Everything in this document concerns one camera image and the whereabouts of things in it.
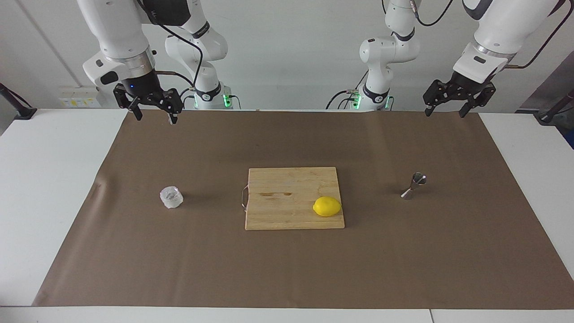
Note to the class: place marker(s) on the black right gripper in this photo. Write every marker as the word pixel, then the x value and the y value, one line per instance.
pixel 139 85

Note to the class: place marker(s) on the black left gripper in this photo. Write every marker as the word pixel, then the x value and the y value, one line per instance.
pixel 470 86

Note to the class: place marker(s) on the steel cocktail jigger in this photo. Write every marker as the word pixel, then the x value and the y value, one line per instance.
pixel 419 179

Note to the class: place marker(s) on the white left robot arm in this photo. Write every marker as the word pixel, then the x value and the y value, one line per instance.
pixel 506 27

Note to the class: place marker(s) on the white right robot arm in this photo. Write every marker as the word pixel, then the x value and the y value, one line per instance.
pixel 116 31

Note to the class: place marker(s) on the brown paper table mat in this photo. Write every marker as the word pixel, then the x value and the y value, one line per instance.
pixel 179 260

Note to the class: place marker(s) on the yellow lemon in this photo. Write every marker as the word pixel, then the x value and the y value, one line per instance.
pixel 327 207

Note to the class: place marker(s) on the wooden cutting board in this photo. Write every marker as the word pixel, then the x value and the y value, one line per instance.
pixel 287 211

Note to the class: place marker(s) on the white wall power outlet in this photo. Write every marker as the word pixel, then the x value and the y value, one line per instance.
pixel 80 96

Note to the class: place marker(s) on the black clamp mount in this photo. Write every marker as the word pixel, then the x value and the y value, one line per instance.
pixel 24 112
pixel 548 117

